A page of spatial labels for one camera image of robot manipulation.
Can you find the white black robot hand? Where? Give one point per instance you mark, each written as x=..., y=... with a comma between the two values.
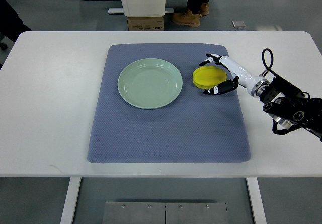
x=254, y=84

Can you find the yellow starfruit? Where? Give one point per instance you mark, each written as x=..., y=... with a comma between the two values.
x=207, y=77

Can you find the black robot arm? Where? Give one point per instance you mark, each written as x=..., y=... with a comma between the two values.
x=290, y=107

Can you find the small grey floor plate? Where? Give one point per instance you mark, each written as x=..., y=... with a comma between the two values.
x=238, y=24

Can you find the light green plate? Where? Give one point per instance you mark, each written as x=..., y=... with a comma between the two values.
x=150, y=83

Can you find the tan work boot right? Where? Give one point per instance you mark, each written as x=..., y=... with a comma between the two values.
x=204, y=9

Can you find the tan work boot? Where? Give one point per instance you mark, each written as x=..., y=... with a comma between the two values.
x=187, y=18
x=204, y=9

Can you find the tan work boot left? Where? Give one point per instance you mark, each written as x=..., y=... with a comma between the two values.
x=187, y=18

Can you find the white table leg right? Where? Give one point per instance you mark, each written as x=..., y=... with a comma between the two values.
x=256, y=201

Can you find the white table leg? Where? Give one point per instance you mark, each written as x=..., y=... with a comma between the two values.
x=71, y=200
x=256, y=201

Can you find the cardboard box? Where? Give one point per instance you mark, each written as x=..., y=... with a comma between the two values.
x=145, y=23

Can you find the white table leg left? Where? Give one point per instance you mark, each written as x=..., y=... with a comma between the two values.
x=71, y=200

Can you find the dark clothed person at left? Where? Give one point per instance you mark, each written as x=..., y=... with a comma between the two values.
x=11, y=24

